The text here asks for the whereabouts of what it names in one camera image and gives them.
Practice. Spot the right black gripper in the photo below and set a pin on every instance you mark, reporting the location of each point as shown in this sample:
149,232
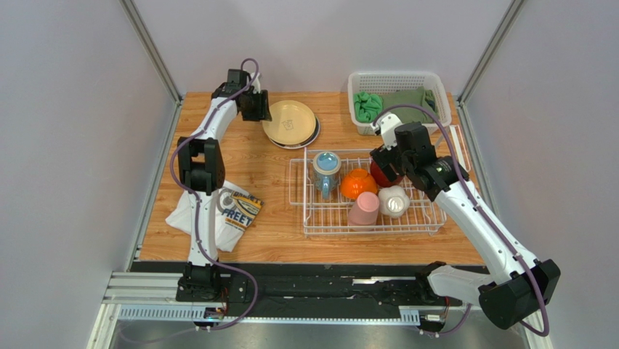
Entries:
387,161

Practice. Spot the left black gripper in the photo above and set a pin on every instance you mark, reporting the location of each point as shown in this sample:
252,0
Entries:
263,113

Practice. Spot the cream yellow plate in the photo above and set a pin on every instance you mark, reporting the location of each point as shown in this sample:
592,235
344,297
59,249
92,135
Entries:
290,108

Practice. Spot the blue butterfly ceramic mug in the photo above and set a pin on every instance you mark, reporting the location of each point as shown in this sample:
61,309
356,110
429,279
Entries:
326,173

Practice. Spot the pink plastic cup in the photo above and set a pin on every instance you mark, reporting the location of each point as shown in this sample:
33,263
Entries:
364,211

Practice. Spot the white plate teal red rim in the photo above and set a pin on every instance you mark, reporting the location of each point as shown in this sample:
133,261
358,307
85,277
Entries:
314,138

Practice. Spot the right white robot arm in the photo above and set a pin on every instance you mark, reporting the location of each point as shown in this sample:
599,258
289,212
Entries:
518,283

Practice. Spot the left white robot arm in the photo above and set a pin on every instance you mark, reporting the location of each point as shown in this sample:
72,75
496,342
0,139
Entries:
201,173

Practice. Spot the dark red ceramic bowl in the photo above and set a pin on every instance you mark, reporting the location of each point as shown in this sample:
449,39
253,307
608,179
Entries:
381,179

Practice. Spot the orange ceramic bowl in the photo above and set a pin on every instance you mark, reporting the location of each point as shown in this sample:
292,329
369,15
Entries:
358,181

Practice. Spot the white ceramic jar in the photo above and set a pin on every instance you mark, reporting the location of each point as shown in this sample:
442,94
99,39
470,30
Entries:
394,201

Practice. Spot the bright green towel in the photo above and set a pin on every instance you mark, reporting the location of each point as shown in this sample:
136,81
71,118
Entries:
367,106

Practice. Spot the olive green shirt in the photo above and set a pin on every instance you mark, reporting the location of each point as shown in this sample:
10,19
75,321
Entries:
421,97

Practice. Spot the white plastic laundry basket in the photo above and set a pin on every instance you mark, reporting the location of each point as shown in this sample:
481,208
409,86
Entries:
385,82

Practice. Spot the white printed t-shirt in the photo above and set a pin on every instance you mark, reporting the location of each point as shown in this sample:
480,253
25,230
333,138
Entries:
236,211

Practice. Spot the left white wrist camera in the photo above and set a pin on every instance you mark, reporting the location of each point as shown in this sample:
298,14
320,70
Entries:
255,82

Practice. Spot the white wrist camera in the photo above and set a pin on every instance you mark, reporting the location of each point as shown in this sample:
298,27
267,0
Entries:
385,127
255,82

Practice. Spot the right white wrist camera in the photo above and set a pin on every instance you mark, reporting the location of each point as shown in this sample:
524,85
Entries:
385,127

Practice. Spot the white wire dish rack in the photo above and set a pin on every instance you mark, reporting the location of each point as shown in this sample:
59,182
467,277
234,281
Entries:
329,217

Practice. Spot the left aluminium frame post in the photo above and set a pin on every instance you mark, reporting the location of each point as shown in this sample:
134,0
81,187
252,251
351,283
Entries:
140,27

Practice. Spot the aluminium frame post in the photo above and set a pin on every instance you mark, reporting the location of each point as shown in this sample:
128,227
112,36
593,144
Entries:
140,27
507,21

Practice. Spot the right aluminium frame post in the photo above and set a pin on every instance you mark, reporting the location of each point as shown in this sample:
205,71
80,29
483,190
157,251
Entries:
507,21

